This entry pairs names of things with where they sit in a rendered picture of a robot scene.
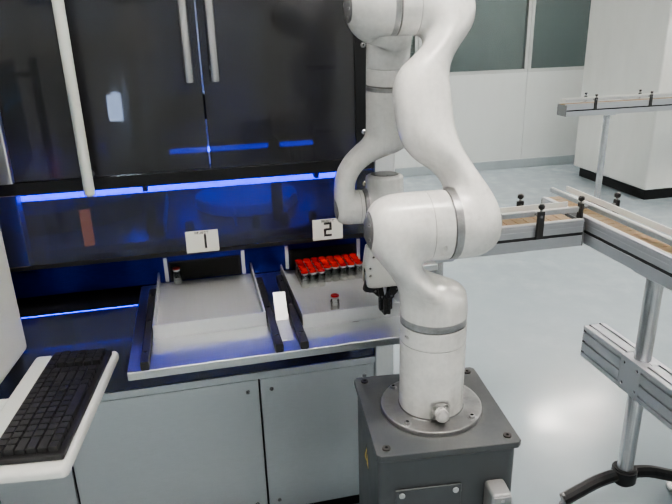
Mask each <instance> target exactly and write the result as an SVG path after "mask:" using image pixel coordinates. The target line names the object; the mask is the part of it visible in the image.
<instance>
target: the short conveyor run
mask: <svg viewBox="0 0 672 504"><path fill-rule="evenodd" d="M517 198H518V199H519V201H517V203H516V206H514V207H503V208H499V209H500V212H501V214H502V232H501V236H500V238H499V240H498V242H497V244H496V245H495V246H494V247H493V248H492V249H491V250H489V251H488V252H486V253H484V254H482V255H479V256H475V257H482V256H491V255H500V254H509V253H518V252H527V251H536V250H545V249H554V248H563V247H572V246H582V244H583V235H584V227H585V221H584V219H583V218H576V217H574V216H572V215H570V214H568V213H575V212H578V211H579V207H578V206H574V207H567V205H568V202H556V203H545V204H535V205H524V201H523V200H522V199H523V198H524V195H523V194H518V197H517Z"/></svg>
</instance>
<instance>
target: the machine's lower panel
mask: <svg viewBox="0 0 672 504"><path fill-rule="evenodd" d="M374 363H375V355H373V356H365V357H358V358H351V359H344V360H337V361H330V362H323V363H315V364H308V365H301V366H294V367H287V368H280V369H273V370H265V371H258V372H251V373H244V374H237V375H230V376H222V377H215V378H208V379H201V380H194V381H187V382H180V383H172V384H165V385H158V386H151V387H144V388H137V389H130V390H122V391H115V392H108V393H104V394H103V397H102V399H101V401H100V404H99V406H98V408H97V411H96V413H95V415H94V418H93V420H92V422H91V425H90V427H89V429H88V431H87V434H86V436H85V438H84V441H83V443H82V445H81V448H80V450H79V452H78V455H77V457H76V459H75V462H74V464H73V467H74V472H75V477H76V482H77V487H78V491H79V496H80V501H81V504H268V500H267V488H266V475H265V462H264V450H263V437H262V425H261V412H260V400H259V387H258V379H260V388H261V400H262V413H263V426H264V439H265V452H266V464H267V477H268V490H269V503H270V504H310V503H315V502H321V501H326V500H332V499H337V498H342V497H348V496H353V495H358V494H359V449H358V396H357V392H356V389H355V386H354V380H355V379H356V378H359V377H370V376H374ZM0 501H1V504H79V499H78V494H77V490H76V485H75V480H74V475H73V470H72V469H71V471H70V473H69V475H67V476H66V477H64V478H57V479H47V480H36V481H25V482H15V483H4V484H0Z"/></svg>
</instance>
